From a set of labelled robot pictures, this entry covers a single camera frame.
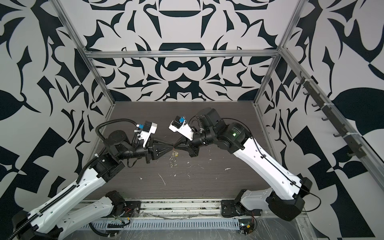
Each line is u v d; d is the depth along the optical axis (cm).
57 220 41
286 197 38
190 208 76
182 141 54
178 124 50
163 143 59
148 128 53
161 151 59
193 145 52
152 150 54
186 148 50
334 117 55
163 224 65
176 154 63
